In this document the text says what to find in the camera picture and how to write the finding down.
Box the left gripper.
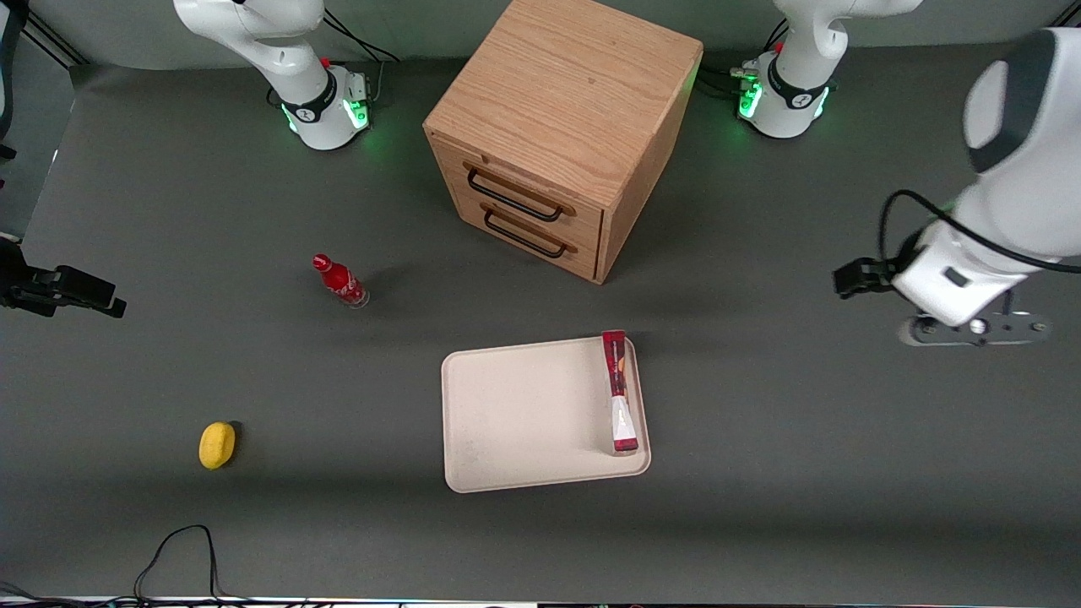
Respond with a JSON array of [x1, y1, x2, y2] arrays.
[[834, 221, 1040, 328]]

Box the red cookie box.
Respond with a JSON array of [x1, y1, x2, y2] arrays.
[[600, 329, 641, 455]]

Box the black metal drawer handle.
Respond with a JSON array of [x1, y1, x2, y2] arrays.
[[484, 209, 568, 259], [467, 167, 565, 223]]

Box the black hanging strap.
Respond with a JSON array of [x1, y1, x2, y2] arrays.
[[0, 0, 28, 163]]

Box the black metal frame rail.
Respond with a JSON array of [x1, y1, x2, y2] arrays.
[[19, 15, 88, 68]]

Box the beige plastic tray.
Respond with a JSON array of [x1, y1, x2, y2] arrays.
[[441, 335, 652, 494]]

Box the dark grey table mat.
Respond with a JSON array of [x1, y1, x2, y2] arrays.
[[0, 38, 1081, 602]]

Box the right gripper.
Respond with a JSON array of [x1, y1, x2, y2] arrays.
[[0, 239, 128, 320]]

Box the red cola bottle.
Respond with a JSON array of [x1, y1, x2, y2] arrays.
[[312, 253, 371, 309]]

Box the wooden drawer cabinet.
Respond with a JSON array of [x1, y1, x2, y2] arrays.
[[423, 0, 704, 285]]

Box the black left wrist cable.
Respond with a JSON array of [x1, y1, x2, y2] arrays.
[[877, 189, 1081, 274]]

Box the black left arm base cables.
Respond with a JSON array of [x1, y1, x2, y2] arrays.
[[701, 19, 790, 95]]

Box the black arm base cables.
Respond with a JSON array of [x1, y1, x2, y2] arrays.
[[323, 8, 400, 67], [701, 19, 790, 95]]

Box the wooden drawer front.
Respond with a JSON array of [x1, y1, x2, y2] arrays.
[[429, 138, 606, 247], [454, 190, 603, 284]]

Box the black right arm base cables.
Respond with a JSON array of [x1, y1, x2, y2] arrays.
[[323, 8, 400, 67]]

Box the black looped floor cable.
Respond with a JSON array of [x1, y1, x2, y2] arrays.
[[133, 524, 233, 602]]

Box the yellow lemon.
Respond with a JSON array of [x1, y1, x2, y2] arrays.
[[198, 421, 237, 470]]

